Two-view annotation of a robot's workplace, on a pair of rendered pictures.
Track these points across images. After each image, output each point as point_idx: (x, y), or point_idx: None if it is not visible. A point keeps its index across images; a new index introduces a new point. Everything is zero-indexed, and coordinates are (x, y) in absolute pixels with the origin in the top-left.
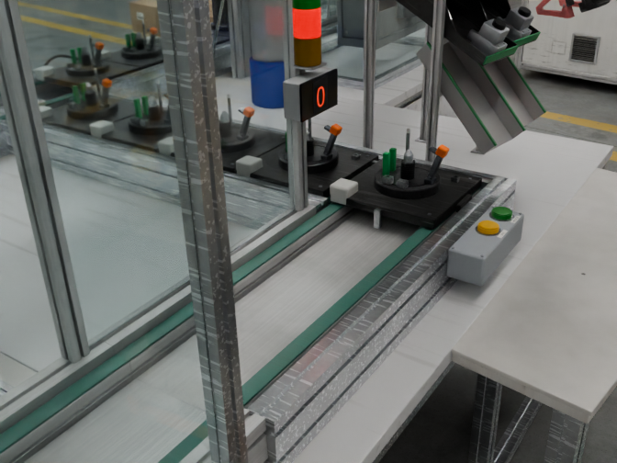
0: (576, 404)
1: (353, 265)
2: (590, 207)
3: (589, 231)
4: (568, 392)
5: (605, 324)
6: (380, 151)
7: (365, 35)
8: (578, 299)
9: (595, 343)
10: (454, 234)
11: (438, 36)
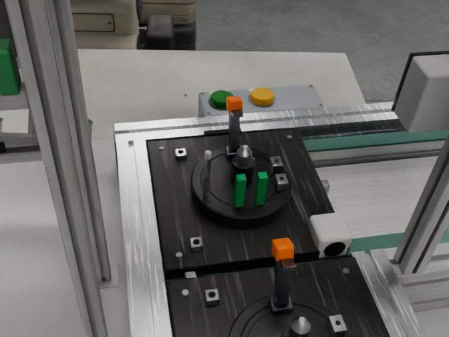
0: (347, 58)
1: (397, 184)
2: (25, 128)
3: (91, 114)
4: (341, 63)
5: (248, 68)
6: (129, 305)
7: (77, 184)
8: (230, 86)
9: (276, 67)
10: (296, 114)
11: (75, 37)
